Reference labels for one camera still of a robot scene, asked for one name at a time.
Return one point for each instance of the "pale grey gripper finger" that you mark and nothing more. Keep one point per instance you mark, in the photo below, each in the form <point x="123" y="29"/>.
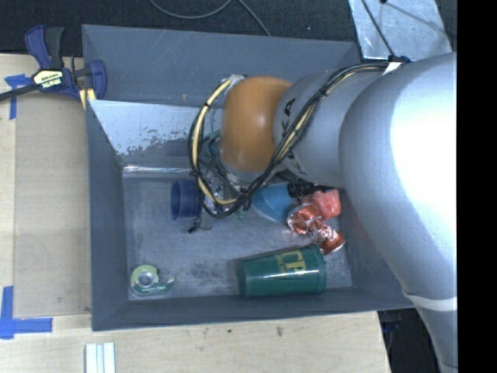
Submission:
<point x="206" y="222"/>

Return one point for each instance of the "dark blue cup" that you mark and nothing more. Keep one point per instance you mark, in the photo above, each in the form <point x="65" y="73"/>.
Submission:
<point x="184" y="200"/>

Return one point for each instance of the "light blue bottle black cap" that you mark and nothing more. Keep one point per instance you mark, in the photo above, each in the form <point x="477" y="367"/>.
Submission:
<point x="272" y="204"/>

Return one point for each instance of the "green tape dispenser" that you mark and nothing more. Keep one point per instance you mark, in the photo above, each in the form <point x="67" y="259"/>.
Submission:
<point x="149" y="282"/>

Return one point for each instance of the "dark green cup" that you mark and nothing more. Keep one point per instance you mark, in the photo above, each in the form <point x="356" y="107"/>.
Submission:
<point x="283" y="272"/>

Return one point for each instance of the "pink sponge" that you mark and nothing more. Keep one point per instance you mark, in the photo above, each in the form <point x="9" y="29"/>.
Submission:
<point x="329" y="202"/>

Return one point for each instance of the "grey metal bin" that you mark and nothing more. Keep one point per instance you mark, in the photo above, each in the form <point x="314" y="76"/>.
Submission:
<point x="155" y="64"/>

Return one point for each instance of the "pale wood board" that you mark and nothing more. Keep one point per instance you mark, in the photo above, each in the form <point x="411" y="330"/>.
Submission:
<point x="50" y="208"/>

